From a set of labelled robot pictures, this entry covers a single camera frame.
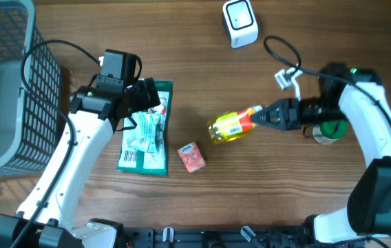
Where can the green glove package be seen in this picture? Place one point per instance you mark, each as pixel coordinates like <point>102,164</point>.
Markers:
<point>132,160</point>

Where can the pale green wipes pack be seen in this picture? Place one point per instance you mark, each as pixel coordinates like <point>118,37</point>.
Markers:
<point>145,131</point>

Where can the yellow oil bottle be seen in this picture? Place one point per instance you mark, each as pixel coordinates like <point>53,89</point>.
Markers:
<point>230,126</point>

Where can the red tissue pack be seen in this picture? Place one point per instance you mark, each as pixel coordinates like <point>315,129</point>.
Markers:
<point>191,157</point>

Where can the white barcode scanner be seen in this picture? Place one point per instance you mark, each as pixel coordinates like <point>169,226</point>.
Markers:
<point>239,22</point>

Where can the grey plastic mesh basket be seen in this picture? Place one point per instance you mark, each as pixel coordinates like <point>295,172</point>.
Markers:
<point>28,93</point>

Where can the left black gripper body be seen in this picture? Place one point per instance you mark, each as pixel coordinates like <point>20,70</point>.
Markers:
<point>139,94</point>

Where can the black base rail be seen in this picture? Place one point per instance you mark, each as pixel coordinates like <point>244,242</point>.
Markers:
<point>216,237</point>

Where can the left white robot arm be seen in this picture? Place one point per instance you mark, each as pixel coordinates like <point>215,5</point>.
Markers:
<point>45,218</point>

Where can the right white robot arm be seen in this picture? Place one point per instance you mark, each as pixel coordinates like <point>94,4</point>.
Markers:
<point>357,96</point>

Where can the green lid jar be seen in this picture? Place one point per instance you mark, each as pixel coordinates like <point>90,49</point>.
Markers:
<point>329,132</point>

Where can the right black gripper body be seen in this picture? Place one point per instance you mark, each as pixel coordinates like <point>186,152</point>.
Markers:
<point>308,109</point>

